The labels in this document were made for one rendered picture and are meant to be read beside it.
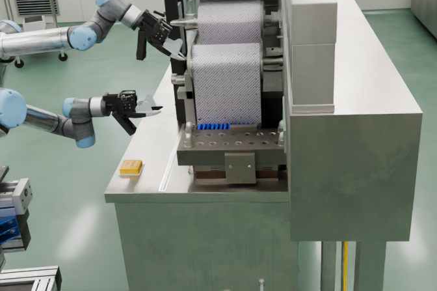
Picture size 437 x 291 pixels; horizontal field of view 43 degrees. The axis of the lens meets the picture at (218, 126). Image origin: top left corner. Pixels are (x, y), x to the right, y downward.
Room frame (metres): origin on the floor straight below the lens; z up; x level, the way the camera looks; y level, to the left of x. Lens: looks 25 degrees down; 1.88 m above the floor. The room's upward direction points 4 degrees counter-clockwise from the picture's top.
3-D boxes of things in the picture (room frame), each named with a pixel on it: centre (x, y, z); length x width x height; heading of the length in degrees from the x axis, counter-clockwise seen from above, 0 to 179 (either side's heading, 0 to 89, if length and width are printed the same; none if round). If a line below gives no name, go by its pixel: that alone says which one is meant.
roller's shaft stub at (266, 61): (1.86, -0.21, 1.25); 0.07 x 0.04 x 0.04; 83
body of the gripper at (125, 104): (1.87, 0.35, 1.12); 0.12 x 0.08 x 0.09; 83
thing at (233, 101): (1.82, -0.04, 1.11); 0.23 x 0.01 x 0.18; 83
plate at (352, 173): (2.49, -0.44, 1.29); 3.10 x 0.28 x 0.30; 173
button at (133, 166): (1.77, 0.33, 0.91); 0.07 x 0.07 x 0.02; 83
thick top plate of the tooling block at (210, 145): (1.70, -0.06, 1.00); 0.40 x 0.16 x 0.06; 83
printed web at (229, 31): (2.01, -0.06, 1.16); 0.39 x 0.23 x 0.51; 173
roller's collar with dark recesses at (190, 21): (2.15, 0.07, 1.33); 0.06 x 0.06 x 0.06; 83
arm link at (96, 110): (1.88, 0.43, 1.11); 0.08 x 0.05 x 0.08; 173
